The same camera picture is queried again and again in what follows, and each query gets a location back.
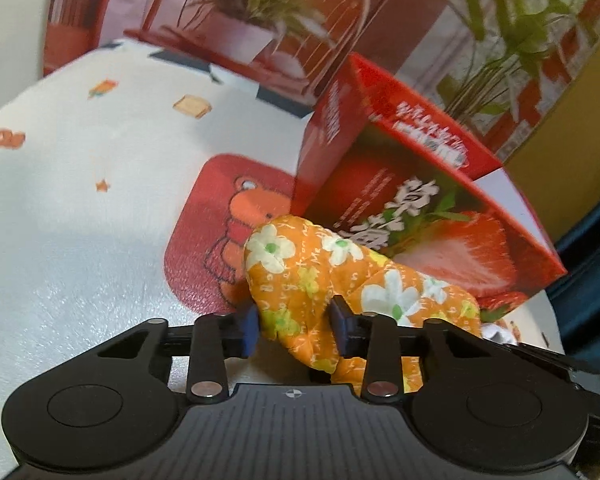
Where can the wall poster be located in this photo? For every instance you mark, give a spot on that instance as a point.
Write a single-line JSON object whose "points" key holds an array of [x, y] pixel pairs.
{"points": [[405, 20]]}

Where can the red strawberry print box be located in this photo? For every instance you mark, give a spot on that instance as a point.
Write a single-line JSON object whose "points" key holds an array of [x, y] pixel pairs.
{"points": [[455, 255]]}

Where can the small white cloth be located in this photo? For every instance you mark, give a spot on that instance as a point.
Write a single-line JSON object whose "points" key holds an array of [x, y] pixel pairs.
{"points": [[500, 333]]}

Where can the dark blue cloth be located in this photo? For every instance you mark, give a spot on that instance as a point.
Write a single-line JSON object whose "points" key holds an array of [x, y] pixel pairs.
{"points": [[587, 270]]}

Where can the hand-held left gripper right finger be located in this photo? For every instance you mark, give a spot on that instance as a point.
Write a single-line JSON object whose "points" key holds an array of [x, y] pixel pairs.
{"points": [[338, 321]]}

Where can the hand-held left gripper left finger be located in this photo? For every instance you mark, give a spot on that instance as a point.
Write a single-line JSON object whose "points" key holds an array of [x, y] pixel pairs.
{"points": [[250, 329]]}

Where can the white printed tablecloth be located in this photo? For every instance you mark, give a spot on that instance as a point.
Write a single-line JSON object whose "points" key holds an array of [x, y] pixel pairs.
{"points": [[80, 235]]}

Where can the orange floral cloth mitt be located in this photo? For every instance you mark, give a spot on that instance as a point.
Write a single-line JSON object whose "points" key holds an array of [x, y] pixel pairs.
{"points": [[300, 280]]}

